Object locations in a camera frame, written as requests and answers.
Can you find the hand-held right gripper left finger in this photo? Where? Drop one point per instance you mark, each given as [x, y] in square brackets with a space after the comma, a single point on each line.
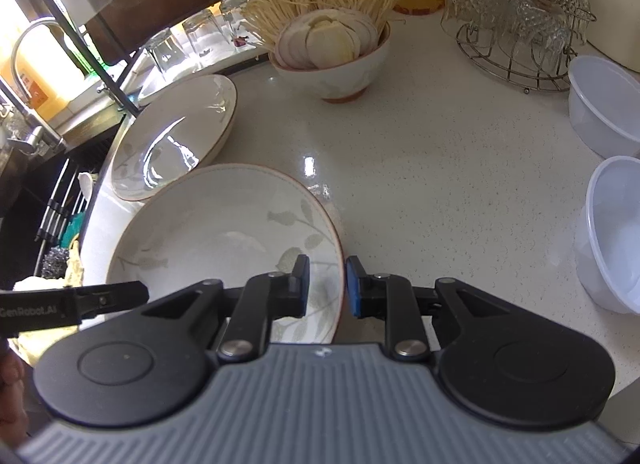
[306, 284]

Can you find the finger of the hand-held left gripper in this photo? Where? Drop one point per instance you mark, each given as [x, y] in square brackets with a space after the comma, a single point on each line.
[115, 296]

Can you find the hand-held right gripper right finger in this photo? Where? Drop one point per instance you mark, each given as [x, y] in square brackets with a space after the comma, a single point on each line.
[352, 289]

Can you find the leaf-print ceramic plate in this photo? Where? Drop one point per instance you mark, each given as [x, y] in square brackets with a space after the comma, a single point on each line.
[170, 139]
[210, 234]

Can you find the translucent plastic bowl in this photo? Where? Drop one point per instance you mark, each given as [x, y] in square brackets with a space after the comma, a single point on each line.
[607, 99]
[620, 244]

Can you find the yellow dish cloth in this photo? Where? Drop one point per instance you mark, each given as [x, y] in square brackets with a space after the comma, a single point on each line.
[35, 344]

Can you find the steel wool scrubber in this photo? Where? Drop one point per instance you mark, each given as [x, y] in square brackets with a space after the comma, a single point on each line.
[57, 261]

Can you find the chrome sink faucet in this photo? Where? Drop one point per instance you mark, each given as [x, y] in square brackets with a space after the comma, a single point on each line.
[30, 136]

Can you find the leaf-print ceramic bowl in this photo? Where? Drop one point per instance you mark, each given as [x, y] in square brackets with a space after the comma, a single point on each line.
[345, 79]

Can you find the sliced white mushroom pieces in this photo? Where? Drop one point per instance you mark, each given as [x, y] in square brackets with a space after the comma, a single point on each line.
[325, 39]

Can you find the clear drinking glass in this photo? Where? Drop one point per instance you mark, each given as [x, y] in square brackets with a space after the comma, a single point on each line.
[167, 51]
[204, 29]
[235, 11]

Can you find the brown wooden cutting board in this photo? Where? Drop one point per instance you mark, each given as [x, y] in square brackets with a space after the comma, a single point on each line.
[150, 9]

